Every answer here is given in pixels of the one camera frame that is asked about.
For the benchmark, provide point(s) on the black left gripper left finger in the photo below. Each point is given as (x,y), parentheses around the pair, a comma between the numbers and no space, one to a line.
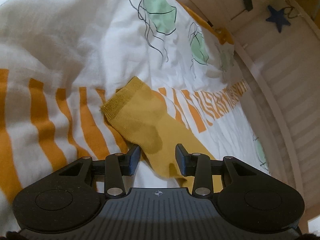
(114,167)

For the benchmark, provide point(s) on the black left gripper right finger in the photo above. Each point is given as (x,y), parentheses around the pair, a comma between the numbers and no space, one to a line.
(207,173)

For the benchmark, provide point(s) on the mustard yellow knit garment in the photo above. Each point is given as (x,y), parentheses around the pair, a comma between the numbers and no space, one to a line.
(141,118)

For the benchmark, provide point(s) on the white orange patterned duvet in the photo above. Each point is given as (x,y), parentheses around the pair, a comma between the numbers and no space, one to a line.
(62,59)

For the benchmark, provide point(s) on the dark blue star decoration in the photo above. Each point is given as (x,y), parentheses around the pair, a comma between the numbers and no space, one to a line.
(278,18)

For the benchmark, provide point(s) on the white bed frame rail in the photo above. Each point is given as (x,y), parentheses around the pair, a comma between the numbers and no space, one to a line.
(223,18)

